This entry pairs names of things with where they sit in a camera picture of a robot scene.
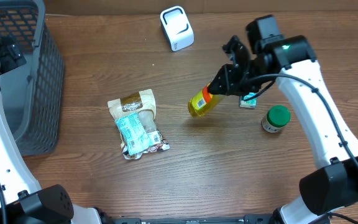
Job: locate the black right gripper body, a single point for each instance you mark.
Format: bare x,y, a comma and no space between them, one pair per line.
240,76

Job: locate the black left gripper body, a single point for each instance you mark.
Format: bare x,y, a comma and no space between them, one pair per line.
9,58

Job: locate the yellow oil bottle silver cap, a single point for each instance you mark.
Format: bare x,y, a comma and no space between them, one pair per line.
203,102

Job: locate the small Kleenex tissue pack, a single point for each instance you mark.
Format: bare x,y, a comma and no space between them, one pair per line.
247,101

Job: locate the green lid white jar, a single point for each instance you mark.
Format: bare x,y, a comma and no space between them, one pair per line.
276,119

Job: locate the clear brown snack bag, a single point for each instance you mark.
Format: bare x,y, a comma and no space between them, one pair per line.
141,102

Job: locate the white red snack packet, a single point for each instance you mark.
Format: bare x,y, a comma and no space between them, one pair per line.
159,144

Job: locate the teal large tissue pack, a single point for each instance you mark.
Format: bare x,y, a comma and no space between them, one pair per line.
133,133

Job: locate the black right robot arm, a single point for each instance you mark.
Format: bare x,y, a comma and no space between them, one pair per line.
292,65

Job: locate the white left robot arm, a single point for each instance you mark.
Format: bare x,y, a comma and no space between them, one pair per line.
22,200

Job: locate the white barcode scanner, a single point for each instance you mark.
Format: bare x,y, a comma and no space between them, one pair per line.
177,28

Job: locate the grey plastic mesh basket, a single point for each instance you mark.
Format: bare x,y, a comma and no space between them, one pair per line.
32,93

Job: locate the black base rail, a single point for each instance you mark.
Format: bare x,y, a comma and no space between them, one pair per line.
247,219

